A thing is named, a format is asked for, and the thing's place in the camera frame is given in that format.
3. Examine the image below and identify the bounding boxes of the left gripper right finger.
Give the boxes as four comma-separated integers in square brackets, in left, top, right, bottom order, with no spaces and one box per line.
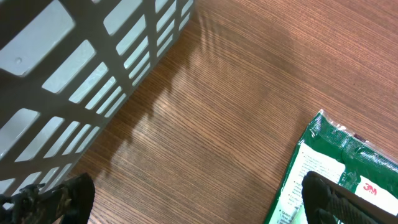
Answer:
[302,171,397,224]

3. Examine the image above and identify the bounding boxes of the green 3M product package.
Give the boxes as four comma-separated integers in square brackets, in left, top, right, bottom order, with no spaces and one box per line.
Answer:
[265,110,397,223]

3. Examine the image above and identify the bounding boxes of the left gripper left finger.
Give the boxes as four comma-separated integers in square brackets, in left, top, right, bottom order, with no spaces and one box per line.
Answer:
[1,173,95,224]

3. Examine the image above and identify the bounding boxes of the grey plastic shopping basket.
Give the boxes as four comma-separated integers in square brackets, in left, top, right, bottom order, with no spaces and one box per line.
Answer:
[1,0,195,196]

